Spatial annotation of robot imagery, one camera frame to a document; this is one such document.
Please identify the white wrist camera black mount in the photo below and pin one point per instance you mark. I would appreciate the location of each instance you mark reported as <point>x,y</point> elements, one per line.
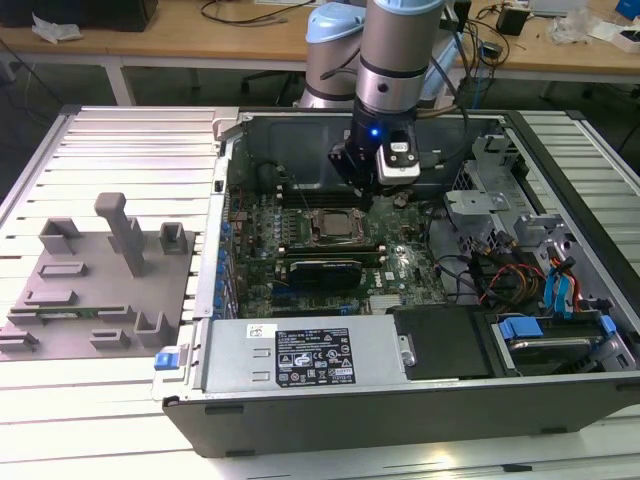
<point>397,172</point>

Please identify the white box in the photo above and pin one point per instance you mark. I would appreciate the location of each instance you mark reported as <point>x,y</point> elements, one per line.
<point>602,31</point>

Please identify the blue box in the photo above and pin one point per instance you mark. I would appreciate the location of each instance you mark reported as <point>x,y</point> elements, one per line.
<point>629,10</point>

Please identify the thin metal locking lever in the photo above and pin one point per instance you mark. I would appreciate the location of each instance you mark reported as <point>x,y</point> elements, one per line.
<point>304,199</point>

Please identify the crumpled white paper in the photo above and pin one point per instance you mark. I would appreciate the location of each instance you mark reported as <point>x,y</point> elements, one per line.
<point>55,31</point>

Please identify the large black box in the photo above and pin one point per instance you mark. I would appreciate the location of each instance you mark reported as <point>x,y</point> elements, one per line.
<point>75,12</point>

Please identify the green RAM stick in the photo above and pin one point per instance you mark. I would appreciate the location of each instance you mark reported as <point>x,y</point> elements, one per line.
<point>75,312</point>

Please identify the open black grey PC case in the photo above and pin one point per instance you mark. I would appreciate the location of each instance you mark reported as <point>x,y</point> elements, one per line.
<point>350,425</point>

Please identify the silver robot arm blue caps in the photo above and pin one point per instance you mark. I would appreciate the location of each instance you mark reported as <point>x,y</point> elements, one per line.
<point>395,60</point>

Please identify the grey power supply with label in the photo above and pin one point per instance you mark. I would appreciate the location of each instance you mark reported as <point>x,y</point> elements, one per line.
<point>235,360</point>

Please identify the small black box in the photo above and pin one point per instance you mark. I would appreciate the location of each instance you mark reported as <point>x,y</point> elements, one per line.
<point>512,21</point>

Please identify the black plastic shroud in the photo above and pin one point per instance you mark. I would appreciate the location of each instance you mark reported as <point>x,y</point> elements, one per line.
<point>440,342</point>

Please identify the wooden desk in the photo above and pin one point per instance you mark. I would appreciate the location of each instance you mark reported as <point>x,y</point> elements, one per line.
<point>150,40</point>
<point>550,55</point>

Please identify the CPU socket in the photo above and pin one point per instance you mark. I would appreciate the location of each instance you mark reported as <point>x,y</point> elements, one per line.
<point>316,239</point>

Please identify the green motherboard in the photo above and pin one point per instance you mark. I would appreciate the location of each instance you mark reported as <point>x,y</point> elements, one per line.
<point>410,280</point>

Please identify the black power adapter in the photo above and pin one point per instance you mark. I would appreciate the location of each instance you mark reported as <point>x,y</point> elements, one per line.
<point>491,50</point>

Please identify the black RAM slot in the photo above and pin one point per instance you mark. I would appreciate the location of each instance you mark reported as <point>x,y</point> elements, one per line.
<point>372,256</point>
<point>330,246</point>
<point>325,192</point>
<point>372,262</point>
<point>330,252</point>
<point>325,186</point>
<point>325,202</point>
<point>325,197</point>

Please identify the black graphics card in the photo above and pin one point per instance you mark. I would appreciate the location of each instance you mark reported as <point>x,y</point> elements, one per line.
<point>325,274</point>

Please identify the blue expansion slot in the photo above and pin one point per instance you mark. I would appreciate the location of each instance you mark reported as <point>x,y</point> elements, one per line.
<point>280,288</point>

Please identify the blue case latch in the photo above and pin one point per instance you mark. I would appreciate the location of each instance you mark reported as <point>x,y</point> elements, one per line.
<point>166,361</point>

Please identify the grey parts rack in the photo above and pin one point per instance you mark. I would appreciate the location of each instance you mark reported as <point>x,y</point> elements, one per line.
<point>160,280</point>

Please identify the silver chipset heatsink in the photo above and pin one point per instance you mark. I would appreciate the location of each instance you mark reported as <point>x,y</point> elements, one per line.
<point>384,303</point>

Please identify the grey metal disk bay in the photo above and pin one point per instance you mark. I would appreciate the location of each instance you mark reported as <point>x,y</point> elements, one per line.
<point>475,202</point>

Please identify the grey flat box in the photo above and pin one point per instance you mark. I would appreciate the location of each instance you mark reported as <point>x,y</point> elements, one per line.
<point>557,6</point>

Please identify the clear plastic bag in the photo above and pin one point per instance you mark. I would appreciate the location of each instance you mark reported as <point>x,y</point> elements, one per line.
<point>567,27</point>

